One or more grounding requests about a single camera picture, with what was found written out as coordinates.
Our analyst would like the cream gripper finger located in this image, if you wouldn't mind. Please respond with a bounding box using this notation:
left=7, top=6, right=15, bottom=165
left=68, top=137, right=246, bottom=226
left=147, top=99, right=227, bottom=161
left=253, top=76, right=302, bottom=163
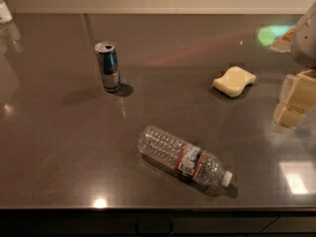
left=273, top=69, right=316, bottom=129

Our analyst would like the redbull can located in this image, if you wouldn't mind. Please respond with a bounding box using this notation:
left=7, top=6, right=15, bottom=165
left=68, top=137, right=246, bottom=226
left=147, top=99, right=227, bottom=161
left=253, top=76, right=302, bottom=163
left=95, top=41, right=120, bottom=93

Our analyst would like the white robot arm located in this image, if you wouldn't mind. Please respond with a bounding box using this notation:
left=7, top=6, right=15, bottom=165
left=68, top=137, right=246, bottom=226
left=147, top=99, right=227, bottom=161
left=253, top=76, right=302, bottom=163
left=271, top=2, right=316, bottom=133

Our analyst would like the yellow sponge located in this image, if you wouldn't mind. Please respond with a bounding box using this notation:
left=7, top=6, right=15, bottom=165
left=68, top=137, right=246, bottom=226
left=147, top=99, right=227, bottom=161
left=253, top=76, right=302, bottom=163
left=212, top=66, right=256, bottom=98

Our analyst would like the clear plastic water bottle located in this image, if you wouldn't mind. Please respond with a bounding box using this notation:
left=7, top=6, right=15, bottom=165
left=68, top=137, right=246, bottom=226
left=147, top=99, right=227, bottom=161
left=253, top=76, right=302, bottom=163
left=137, top=125, right=232, bottom=187

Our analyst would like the white object at table corner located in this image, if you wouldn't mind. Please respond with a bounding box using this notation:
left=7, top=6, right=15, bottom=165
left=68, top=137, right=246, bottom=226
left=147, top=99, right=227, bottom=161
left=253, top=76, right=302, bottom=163
left=0, top=0, right=13, bottom=24

